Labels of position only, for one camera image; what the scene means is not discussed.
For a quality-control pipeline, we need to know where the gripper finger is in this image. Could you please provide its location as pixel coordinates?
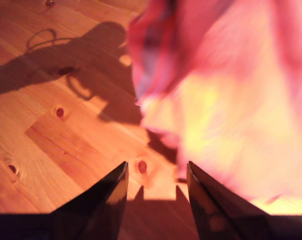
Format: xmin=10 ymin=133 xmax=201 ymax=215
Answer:
xmin=186 ymin=160 xmax=273 ymax=240
xmin=50 ymin=161 xmax=129 ymax=240

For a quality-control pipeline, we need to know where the red underwear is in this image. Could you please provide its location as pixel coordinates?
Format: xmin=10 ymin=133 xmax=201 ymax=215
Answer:
xmin=127 ymin=0 xmax=302 ymax=206

